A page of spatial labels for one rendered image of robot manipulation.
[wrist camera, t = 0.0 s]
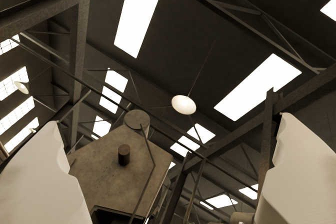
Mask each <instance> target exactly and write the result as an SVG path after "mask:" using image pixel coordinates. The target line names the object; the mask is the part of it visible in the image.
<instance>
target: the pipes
mask: <svg viewBox="0 0 336 224"><path fill-rule="evenodd" d="M9 39H10V40H11V41H13V42H15V43H16V44H18V45H20V46H21V47H23V48H24V49H26V50H28V51H29V52H31V53H32V54H34V55H36V56H37V57H39V58H40V59H42V60H44V61H45V62H47V63H48V64H50V65H52V66H53V67H55V68H56V69H58V70H60V71H61V72H63V73H64V74H66V75H68V76H69V77H71V78H72V79H74V80H76V81H77V82H79V83H80V84H82V85H84V86H85V87H87V88H89V89H90V90H92V91H93V92H95V93H97V94H98V95H100V96H101V97H103V98H105V99H106V100H108V101H109V102H111V103H113V104H114V105H116V106H117V107H119V108H121V109H122V110H124V111H125V112H127V113H128V112H129V111H130V110H128V109H127V108H125V107H124V106H122V105H120V104H119V103H117V102H115V101H114V100H112V99H111V98H109V97H107V96H106V95H104V94H103V93H101V92H99V91H98V90H96V89H95V88H93V87H91V86H90V85H88V84H87V83H85V82H83V81H82V80H80V79H79V78H77V77H75V76H74V75H72V74H71V73H69V72H67V71H66V70H64V69H63V68H61V67H59V66H58V65H56V64H55V63H53V62H51V61H50V60H48V59H47V58H45V57H43V56H42V55H40V54H39V53H37V52H35V51H34V50H32V49H31V48H29V47H27V46H26V45H24V44H23V43H21V42H19V41H18V40H16V39H15V38H13V37H11V38H9ZM149 126H150V127H151V128H153V129H154V130H156V131H158V132H159V133H161V134H162V135H164V136H166V137H167V138H169V139H170V140H172V141H174V142H175V143H177V144H178V145H180V146H182V147H183V148H185V149H186V150H188V151H190V152H191V153H193V154H194V155H196V156H198V157H199V158H201V159H202V163H201V166H200V169H199V172H198V176H197V179H196V182H195V185H194V188H193V192H192V195H191V198H190V201H189V205H188V208H187V211H186V214H185V217H184V221H183V224H187V222H188V218H189V215H190V212H191V208H192V205H193V202H194V198H195V195H196V191H197V188H198V185H199V181H200V178H201V175H202V171H203V168H204V165H205V162H207V163H209V164H210V165H212V166H214V167H215V168H217V169H218V170H220V171H222V172H223V173H225V174H227V175H228V176H230V177H231V178H233V179H235V180H236V181H238V182H239V183H241V184H243V185H244V186H246V187H247V188H249V189H251V190H252V191H254V192H255V193H257V191H258V190H257V189H255V188H253V187H252V186H250V185H248V184H247V183H245V182H244V181H242V180H240V179H239V178H237V177H236V176H234V175H232V174H231V173H229V172H228V171H226V170H224V169H223V168H221V167H220V166H218V165H216V164H215V163H213V162H212V161H210V160H208V159H207V158H205V157H204V156H202V155H200V154H199V153H197V152H196V151H194V150H192V149H191V148H189V147H188V146H186V145H184V144H183V143H181V142H180V141H178V140H176V139H175V138H173V137H172V136H170V135H168V134H167V133H165V132H164V131H162V130H160V129H159V128H157V127H156V126H154V125H152V124H151V123H150V124H149ZM0 150H1V151H2V153H3V154H4V156H5V157H6V158H8V157H9V154H8V153H7V151H6V149H5V148H4V146H3V145H2V143H1V142H0Z"/></svg>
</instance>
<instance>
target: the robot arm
mask: <svg viewBox="0 0 336 224"><path fill-rule="evenodd" d="M273 137H275V138H276V140H277V144H276V147H275V151H274V155H273V158H272V162H273V164H274V166H275V167H273V168H271V169H269V170H268V171H267V173H266V176H265V180H264V183H263V187H262V191H261V195H260V198H259V202H258V206H257V210H256V213H255V218H254V220H255V223H256V224H336V153H335V152H334V151H333V150H332V149H331V148H330V147H329V146H328V145H327V144H326V143H325V142H324V141H323V140H322V139H320V138H319V137H318V136H317V135H316V134H315V133H313V132H312V131H311V130H310V129H309V128H307V127H306V126H305V125H304V124H303V123H301V122H300V121H299V120H298V119H297V118H295V117H294V116H293V115H292V114H290V113H287V112H284V113H282V112H280V113H279V117H278V121H277V125H276V128H275V132H274V136H273ZM66 144H67V143H66V140H65V137H64V134H63V131H62V128H61V125H60V122H59V120H57V121H50V122H48V123H47V124H46V125H45V126H44V127H43V128H42V129H41V130H40V131H38V132H37V133H36V134H35V135H34V136H33V137H32V138H31V139H30V140H29V141H28V142H27V143H26V144H25V145H24V146H23V147H22V148H21V149H20V150H19V151H18V152H17V153H16V155H15V156H14V157H13V158H12V159H11V160H10V161H9V163H8V164H7V165H6V167H5V168H4V169H3V171H2V172H1V174H0V224H93V223H92V220H91V217H90V214H89V211H88V208H87V205H86V202H85V198H84V195H83V193H82V190H81V187H80V185H79V182H78V179H77V178H76V177H74V176H72V175H69V174H68V173H69V170H70V166H69V163H68V160H67V157H66V154H65V151H64V145H66Z"/></svg>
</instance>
